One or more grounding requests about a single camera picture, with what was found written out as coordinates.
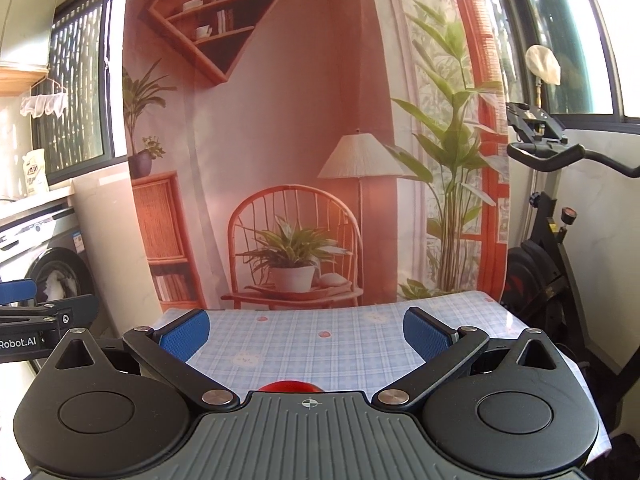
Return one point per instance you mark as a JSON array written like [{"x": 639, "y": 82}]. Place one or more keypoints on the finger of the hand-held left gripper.
[
  {"x": 70, "y": 312},
  {"x": 17, "y": 292}
]

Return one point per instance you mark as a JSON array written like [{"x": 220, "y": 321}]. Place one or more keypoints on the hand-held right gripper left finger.
[{"x": 185, "y": 336}]

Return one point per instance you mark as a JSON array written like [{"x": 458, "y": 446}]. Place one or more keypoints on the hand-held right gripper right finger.
[{"x": 427, "y": 336}]

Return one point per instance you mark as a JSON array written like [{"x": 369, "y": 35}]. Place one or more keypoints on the red bowl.
[{"x": 290, "y": 386}]

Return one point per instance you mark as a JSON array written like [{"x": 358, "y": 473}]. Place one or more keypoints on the washing machine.
[{"x": 65, "y": 265}]

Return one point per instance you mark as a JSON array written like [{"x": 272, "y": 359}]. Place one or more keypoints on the beige board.
[{"x": 115, "y": 240}]

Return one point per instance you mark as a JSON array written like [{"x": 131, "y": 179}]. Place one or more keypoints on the white bag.
[{"x": 36, "y": 172}]

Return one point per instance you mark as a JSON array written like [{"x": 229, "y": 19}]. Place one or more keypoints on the black exercise bike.
[{"x": 542, "y": 280}]

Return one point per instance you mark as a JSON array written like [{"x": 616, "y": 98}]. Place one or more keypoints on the white hanging cloth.
[{"x": 44, "y": 105}]

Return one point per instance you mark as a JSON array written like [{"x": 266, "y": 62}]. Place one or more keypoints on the wooden shelf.
[{"x": 20, "y": 80}]

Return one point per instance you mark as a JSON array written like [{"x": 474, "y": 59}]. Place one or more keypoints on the window with grille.
[{"x": 80, "y": 85}]

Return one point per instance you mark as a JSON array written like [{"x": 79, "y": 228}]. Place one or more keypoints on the printed backdrop cloth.
[{"x": 300, "y": 135}]

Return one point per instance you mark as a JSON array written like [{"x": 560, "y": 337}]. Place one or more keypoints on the white cloth cover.
[{"x": 542, "y": 65}]

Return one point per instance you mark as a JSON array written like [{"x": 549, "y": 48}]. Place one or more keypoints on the grey wall cabinet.
[{"x": 27, "y": 10}]

